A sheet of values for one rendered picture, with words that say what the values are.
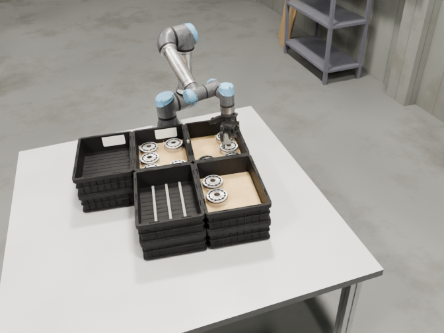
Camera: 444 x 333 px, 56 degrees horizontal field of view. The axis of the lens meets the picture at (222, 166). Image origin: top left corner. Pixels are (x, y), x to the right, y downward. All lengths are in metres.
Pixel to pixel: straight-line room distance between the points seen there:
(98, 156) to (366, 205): 1.99
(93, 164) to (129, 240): 0.55
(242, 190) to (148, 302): 0.69
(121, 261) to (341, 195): 1.95
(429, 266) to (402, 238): 0.27
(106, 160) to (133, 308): 0.93
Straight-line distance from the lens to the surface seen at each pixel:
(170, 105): 2.54
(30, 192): 2.57
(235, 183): 2.11
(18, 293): 2.05
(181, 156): 2.33
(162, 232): 1.84
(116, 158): 2.41
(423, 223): 3.32
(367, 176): 3.62
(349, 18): 5.06
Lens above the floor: 2.15
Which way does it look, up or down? 36 degrees down
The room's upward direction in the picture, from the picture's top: 3 degrees counter-clockwise
